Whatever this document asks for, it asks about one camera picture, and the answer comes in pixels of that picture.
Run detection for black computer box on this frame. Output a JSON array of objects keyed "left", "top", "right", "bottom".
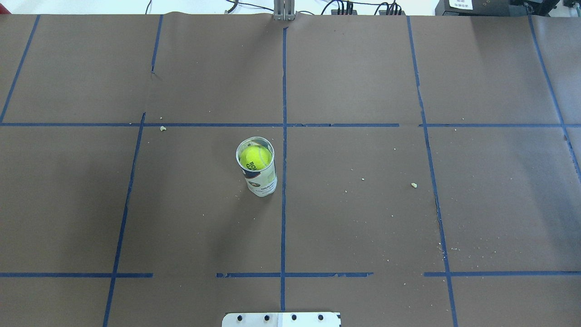
[{"left": 434, "top": 0, "right": 528, "bottom": 17}]

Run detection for yellow tennis ball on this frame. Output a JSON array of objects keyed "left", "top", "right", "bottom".
[{"left": 239, "top": 145, "right": 272, "bottom": 170}]

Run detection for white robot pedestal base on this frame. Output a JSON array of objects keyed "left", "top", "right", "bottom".
[{"left": 222, "top": 311, "right": 342, "bottom": 327}]

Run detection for aluminium frame post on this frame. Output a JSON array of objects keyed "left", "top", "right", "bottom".
[{"left": 273, "top": 0, "right": 296, "bottom": 21}]

